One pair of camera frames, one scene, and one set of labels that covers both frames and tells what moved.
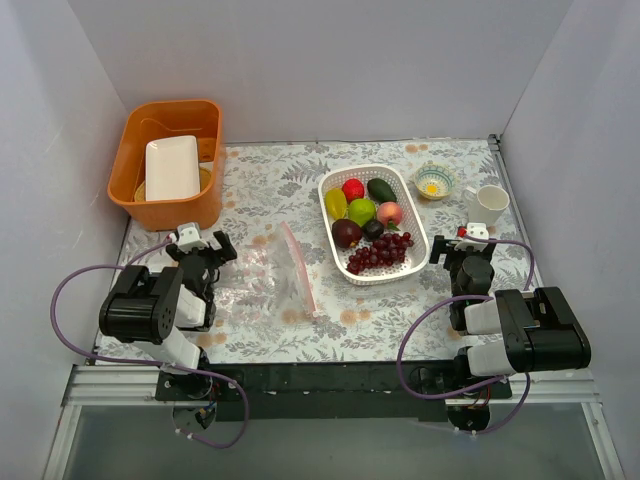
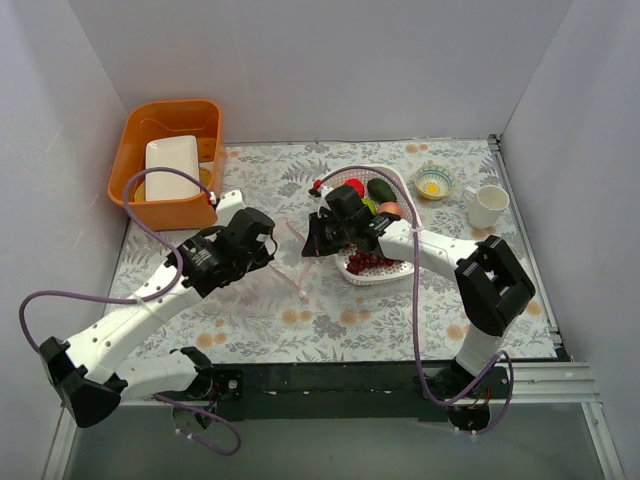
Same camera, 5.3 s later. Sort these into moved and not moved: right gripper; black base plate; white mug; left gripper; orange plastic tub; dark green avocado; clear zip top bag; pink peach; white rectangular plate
Moved: right gripper; left gripper; clear zip top bag
Not moved: white rectangular plate; white mug; pink peach; orange plastic tub; black base plate; dark green avocado
